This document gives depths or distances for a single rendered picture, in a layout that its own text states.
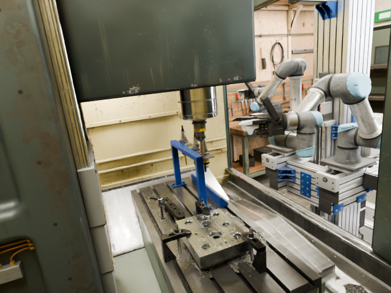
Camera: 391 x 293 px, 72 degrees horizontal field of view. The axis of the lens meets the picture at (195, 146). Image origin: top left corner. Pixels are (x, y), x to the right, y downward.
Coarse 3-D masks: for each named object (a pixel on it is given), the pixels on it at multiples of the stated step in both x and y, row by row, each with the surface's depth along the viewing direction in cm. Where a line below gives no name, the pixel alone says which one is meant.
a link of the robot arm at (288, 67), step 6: (288, 60) 191; (294, 60) 191; (282, 66) 191; (288, 66) 190; (294, 66) 190; (276, 72) 195; (282, 72) 192; (288, 72) 191; (294, 72) 194; (276, 78) 197; (282, 78) 194; (270, 84) 202; (276, 84) 199; (264, 90) 207; (270, 90) 204; (270, 96) 208; (258, 102) 214; (252, 108) 217; (258, 108) 215
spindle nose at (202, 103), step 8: (200, 88) 98; (208, 88) 100; (176, 96) 106; (184, 96) 100; (192, 96) 99; (200, 96) 99; (208, 96) 100; (216, 96) 106; (184, 104) 101; (192, 104) 100; (200, 104) 100; (208, 104) 101; (216, 104) 105; (184, 112) 102; (192, 112) 101; (200, 112) 101; (208, 112) 102; (216, 112) 106
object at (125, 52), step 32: (64, 0) 73; (96, 0) 76; (128, 0) 79; (160, 0) 83; (192, 0) 86; (224, 0) 90; (64, 32) 75; (96, 32) 78; (128, 32) 81; (160, 32) 84; (192, 32) 88; (224, 32) 92; (96, 64) 80; (128, 64) 83; (160, 64) 87; (192, 64) 91; (224, 64) 95; (96, 96) 81; (128, 96) 85
